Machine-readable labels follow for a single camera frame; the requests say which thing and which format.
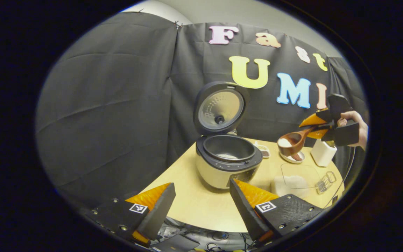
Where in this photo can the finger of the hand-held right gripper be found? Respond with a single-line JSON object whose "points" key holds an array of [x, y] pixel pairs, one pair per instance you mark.
{"points": [[338, 105], [345, 134]]}

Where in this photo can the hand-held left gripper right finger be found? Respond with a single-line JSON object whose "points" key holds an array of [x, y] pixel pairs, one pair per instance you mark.
{"points": [[243, 213]]}

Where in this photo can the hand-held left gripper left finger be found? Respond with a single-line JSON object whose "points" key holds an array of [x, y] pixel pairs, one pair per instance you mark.
{"points": [[159, 210]]}

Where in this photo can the brown wooden spoon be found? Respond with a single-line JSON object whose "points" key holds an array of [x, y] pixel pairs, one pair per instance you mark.
{"points": [[292, 143]]}

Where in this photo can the black and cream rice cooker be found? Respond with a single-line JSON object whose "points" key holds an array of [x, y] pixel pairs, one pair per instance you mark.
{"points": [[222, 161]]}

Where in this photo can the clear box of white rice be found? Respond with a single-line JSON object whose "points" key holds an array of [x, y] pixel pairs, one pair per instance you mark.
{"points": [[292, 182]]}

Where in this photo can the white toaster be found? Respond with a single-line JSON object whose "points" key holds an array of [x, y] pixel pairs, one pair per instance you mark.
{"points": [[322, 154]]}

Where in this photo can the brown meat piece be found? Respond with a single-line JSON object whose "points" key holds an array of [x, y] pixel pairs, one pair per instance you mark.
{"points": [[296, 157]]}

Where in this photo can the round white plate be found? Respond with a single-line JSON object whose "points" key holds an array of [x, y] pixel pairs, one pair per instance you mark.
{"points": [[290, 159]]}

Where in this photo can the white divided bean dish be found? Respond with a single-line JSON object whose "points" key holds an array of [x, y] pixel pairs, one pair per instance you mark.
{"points": [[263, 150]]}

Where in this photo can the black backdrop cloth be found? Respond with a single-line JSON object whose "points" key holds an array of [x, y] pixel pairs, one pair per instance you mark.
{"points": [[100, 105]]}

